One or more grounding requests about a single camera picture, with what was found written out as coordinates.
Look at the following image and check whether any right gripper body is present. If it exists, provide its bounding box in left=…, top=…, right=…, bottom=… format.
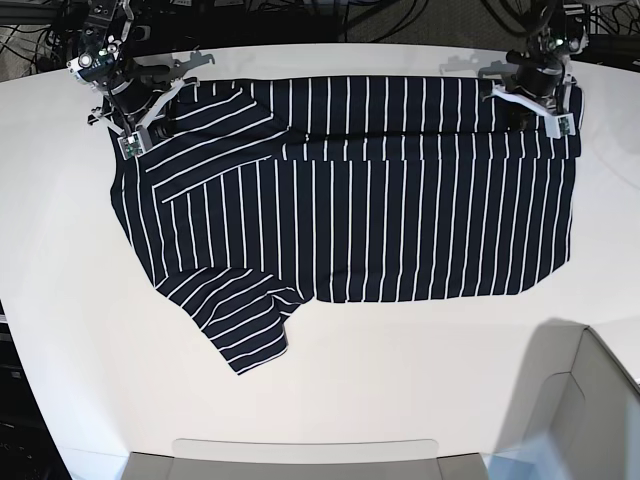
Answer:
left=102, top=75, right=165, bottom=125

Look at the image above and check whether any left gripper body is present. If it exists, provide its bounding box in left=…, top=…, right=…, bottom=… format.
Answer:
left=508, top=65, right=565, bottom=108

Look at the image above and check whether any black cable bundle left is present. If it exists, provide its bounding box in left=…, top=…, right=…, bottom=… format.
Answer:
left=0, top=0, right=81, bottom=81

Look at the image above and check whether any grey plastic bin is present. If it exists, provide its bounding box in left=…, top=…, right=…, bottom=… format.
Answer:
left=485, top=319, right=639, bottom=479

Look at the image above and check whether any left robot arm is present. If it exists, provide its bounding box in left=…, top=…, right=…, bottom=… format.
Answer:
left=501, top=1, right=588, bottom=139

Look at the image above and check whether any navy white striped T-shirt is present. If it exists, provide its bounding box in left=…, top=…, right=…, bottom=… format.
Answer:
left=111, top=76, right=581, bottom=374

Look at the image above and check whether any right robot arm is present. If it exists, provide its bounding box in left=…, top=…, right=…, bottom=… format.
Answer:
left=67, top=1, right=173, bottom=139

